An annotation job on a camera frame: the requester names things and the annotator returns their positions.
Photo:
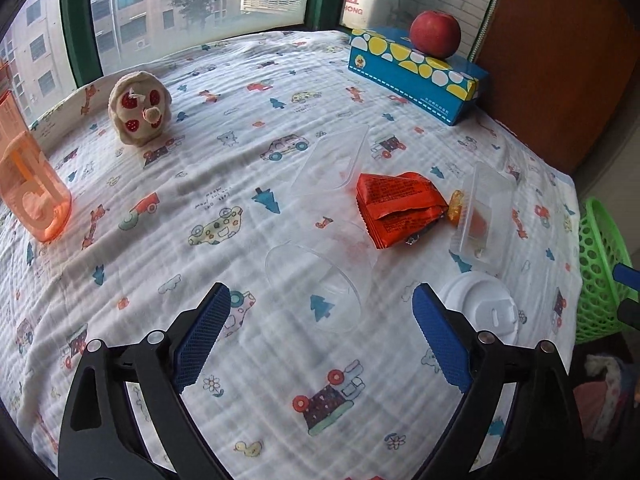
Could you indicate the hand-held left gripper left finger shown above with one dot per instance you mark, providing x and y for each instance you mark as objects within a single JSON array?
[{"x": 200, "y": 335}]

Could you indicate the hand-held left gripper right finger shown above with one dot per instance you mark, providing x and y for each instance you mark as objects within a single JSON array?
[{"x": 442, "y": 340}]

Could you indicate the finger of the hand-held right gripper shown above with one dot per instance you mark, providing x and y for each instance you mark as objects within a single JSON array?
[
  {"x": 631, "y": 314},
  {"x": 629, "y": 277}
]

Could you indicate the green plastic basket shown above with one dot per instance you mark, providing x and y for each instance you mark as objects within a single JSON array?
[{"x": 600, "y": 270}]

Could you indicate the white cup lid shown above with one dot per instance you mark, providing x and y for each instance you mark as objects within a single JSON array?
[{"x": 480, "y": 305}]

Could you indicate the small orange candy wrapper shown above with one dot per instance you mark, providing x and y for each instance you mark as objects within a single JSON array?
[{"x": 455, "y": 205}]

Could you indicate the clear plastic cup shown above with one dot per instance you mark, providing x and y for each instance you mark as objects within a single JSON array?
[{"x": 325, "y": 270}]

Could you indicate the red snack wrapper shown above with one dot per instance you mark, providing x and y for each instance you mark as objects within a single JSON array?
[{"x": 395, "y": 205}]

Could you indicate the clear plastic box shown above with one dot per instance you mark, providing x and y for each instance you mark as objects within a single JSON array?
[{"x": 487, "y": 195}]

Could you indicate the clear plastic tub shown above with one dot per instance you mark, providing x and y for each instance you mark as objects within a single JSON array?
[{"x": 332, "y": 160}]

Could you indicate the pink white cloth pile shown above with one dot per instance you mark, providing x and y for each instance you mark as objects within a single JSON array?
[{"x": 600, "y": 400}]

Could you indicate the printed cartoon blanket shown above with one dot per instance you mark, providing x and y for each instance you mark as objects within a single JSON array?
[{"x": 225, "y": 220}]

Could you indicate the orange water bottle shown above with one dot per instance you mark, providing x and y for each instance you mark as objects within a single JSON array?
[{"x": 30, "y": 195}]

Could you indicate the brown wooden panel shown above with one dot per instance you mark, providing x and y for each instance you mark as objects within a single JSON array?
[{"x": 560, "y": 60}]

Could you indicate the beige plush toy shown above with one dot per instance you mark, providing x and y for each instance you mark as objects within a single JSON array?
[{"x": 137, "y": 110}]

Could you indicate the blue tissue box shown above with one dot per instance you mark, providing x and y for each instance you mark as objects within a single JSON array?
[{"x": 400, "y": 67}]

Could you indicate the red apple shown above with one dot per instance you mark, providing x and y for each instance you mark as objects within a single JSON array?
[{"x": 435, "y": 32}]

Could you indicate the green window frame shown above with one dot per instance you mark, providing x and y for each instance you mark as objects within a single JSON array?
[{"x": 75, "y": 20}]

